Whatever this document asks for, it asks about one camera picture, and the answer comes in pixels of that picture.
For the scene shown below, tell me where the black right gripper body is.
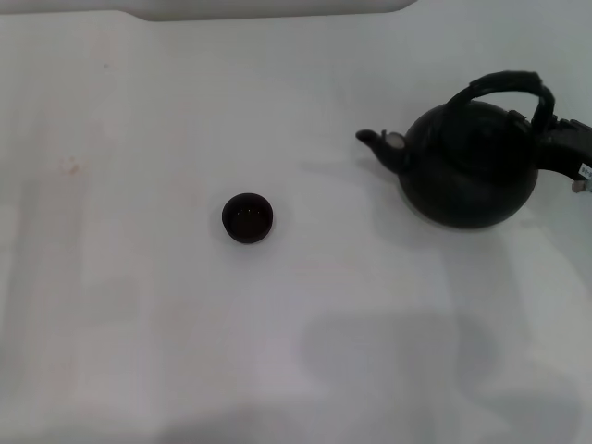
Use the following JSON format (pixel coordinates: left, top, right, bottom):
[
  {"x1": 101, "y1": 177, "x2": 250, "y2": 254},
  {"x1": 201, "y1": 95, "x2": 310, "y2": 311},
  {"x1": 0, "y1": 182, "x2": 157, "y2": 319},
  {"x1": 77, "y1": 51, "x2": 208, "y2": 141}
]
[{"x1": 537, "y1": 117, "x2": 592, "y2": 186}]

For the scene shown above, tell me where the black round teapot with handle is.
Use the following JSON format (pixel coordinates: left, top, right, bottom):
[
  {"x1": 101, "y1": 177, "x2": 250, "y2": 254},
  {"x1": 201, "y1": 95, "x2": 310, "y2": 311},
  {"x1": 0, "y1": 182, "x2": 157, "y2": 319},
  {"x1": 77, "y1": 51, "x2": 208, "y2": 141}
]
[{"x1": 354, "y1": 69, "x2": 556, "y2": 231}]

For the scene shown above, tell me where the dark brown ceramic teacup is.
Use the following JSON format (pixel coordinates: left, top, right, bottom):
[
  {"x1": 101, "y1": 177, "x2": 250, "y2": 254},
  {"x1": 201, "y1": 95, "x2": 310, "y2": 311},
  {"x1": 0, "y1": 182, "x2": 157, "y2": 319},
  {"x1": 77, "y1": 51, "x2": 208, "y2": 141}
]
[{"x1": 221, "y1": 191, "x2": 275, "y2": 245}]

